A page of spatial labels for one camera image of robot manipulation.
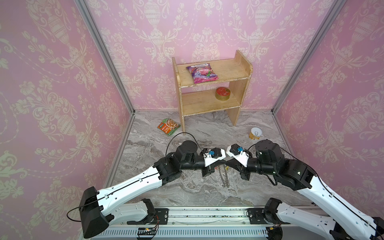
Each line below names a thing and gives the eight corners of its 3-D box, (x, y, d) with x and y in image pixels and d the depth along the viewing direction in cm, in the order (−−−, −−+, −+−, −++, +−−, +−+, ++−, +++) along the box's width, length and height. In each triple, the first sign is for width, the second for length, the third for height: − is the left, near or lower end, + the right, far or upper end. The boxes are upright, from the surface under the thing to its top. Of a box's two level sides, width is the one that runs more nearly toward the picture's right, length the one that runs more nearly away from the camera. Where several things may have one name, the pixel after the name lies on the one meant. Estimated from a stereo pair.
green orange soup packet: (157, 127, 113) (156, 125, 111) (168, 118, 119) (167, 116, 117) (169, 136, 108) (168, 134, 106) (180, 126, 114) (179, 124, 112)
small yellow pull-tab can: (249, 140, 106) (252, 135, 101) (247, 132, 110) (250, 127, 105) (259, 140, 106) (263, 135, 101) (257, 132, 110) (260, 127, 105)
